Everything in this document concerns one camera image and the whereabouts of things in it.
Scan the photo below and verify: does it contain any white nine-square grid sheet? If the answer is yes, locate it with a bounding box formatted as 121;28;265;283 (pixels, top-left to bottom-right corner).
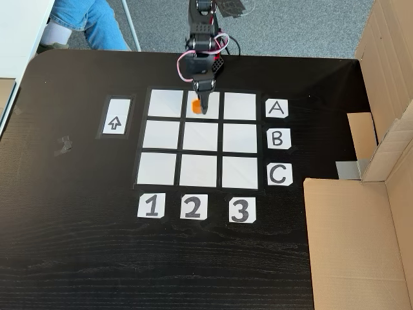
132;87;266;194

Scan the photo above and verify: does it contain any black tape patch on floor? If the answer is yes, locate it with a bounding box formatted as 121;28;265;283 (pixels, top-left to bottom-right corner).
219;0;256;19

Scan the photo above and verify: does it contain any paper sheet letter A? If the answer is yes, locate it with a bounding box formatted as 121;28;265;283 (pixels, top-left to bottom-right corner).
265;99;290;119

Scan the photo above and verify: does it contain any white metal table leg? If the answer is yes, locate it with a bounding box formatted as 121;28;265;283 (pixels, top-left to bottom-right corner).
121;0;142;52

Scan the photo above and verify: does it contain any paper sheet letter B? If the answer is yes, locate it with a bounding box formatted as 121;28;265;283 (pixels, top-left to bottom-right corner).
267;128;292;150

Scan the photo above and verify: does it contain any paper sheet with arrow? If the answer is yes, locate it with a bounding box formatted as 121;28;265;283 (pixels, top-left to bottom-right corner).
96;94;136;140

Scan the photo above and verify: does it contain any paper sheet letter C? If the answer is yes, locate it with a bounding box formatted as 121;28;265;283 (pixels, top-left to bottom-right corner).
267;163;294;187

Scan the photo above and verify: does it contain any paper sheet number 2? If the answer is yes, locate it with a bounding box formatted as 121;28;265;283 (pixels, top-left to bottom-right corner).
179;193;209;221

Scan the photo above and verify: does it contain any paper sheet number 3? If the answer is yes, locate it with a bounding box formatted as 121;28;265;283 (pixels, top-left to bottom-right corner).
228;196;257;223

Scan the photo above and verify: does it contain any paper sheet number 1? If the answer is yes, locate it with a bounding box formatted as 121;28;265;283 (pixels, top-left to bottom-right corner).
137;192;166;220

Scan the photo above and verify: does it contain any crumpled clear tape scrap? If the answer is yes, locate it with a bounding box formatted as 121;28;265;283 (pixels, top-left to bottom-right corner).
54;135;74;158

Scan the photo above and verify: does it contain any white desk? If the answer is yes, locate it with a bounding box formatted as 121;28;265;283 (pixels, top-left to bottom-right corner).
0;0;56;136

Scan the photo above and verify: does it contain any brown cardboard screen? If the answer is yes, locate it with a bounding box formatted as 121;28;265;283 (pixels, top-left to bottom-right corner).
303;0;413;310

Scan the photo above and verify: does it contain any black power cable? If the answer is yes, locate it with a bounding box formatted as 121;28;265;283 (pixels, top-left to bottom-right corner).
225;35;242;57

